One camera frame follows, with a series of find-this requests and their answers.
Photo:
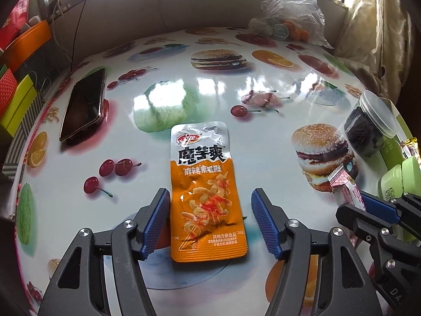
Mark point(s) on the yellow green box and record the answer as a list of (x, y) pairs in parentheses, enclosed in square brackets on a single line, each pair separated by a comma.
[(24, 95)]

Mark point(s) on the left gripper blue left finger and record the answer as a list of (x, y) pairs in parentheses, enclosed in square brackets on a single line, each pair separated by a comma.
[(156, 215)]

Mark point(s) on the red gift bag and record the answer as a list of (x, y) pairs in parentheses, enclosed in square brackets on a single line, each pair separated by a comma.
[(14, 23)]

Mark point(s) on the green lidded plastic jar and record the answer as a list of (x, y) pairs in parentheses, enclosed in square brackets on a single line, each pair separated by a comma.
[(404, 177)]

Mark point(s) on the green white cardboard box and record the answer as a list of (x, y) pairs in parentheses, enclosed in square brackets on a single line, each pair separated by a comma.
[(402, 146)]

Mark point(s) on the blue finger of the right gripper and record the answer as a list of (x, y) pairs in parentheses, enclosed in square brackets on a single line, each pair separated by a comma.
[(380, 208)]

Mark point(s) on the clear plastic bag with snacks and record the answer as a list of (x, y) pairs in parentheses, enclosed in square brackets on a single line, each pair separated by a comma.
[(292, 20)]

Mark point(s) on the cream patterned curtain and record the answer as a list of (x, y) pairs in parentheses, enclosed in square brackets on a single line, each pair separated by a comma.
[(377, 43)]

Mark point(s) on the clear jar white lid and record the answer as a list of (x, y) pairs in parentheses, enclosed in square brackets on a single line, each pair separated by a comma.
[(369, 123)]

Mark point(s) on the black smartphone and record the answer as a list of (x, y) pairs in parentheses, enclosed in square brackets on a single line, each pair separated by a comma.
[(85, 105)]

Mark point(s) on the black white striped box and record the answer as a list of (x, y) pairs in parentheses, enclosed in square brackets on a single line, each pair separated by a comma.
[(11, 162)]

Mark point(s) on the orange storage box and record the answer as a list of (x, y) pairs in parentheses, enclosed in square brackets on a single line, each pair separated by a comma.
[(26, 45)]

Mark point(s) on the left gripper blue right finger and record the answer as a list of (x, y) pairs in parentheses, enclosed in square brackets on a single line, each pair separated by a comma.
[(271, 225)]

